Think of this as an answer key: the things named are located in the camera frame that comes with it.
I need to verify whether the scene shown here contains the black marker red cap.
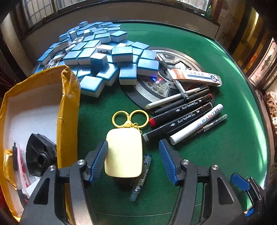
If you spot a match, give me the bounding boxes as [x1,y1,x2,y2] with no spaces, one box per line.
[148,94,213,128]

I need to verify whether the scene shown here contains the white paint marker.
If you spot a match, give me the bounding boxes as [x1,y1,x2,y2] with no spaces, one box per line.
[169,104,224,145]

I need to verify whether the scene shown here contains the pile of blue mahjong tiles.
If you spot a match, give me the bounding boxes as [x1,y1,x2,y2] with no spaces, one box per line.
[35,21,165,93]

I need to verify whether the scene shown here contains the black slim pen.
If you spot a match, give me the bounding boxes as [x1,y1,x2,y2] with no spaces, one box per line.
[154,89,210,115]

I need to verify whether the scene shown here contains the white printed ointment tube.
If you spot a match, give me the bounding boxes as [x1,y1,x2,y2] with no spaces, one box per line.
[17,144,32,198]

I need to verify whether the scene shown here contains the black plastic fan-shaped part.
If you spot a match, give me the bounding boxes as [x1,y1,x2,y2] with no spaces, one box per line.
[25,133,57,177]

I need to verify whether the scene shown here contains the yellow cracker snack packet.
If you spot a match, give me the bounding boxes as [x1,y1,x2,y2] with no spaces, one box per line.
[3,149,17,190]

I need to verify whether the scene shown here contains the black marker grey cap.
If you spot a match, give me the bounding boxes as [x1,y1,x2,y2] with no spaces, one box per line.
[142,102,213,142]

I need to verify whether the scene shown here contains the white rectangular eraser box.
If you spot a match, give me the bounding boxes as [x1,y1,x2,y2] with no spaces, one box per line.
[26,178,40,199]

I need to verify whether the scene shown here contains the clear blue ink pen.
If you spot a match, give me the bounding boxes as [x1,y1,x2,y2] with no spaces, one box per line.
[130,154,152,202]

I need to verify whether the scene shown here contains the yellow cardboard tray box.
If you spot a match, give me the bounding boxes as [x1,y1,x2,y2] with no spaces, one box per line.
[0,65,82,223]

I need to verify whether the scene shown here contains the stained glass cabinet door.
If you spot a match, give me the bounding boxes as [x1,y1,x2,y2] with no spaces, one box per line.
[246,38,276,91]

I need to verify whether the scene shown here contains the black clear gel pen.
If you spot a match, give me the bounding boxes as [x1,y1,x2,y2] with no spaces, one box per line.
[12,142,21,191]

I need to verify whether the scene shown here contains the white toothpaste box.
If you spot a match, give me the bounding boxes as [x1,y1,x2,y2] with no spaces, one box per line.
[172,68,222,87]

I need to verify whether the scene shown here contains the white slim pen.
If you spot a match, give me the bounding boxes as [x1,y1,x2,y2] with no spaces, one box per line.
[145,87,201,110]

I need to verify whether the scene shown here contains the round table centre console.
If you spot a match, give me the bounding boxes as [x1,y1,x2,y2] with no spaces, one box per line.
[122,47,203,110]

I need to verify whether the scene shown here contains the clear thin pen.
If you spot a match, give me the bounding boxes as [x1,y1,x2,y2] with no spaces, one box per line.
[190,114,228,137]

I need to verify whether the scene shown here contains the barred window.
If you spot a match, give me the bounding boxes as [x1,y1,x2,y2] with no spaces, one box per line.
[19,1,217,29]

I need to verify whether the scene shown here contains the cream yellow rectangular case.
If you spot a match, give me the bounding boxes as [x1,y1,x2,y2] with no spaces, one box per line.
[105,128,143,178]

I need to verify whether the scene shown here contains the silver black pen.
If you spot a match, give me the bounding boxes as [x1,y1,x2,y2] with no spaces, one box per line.
[156,54,189,101]

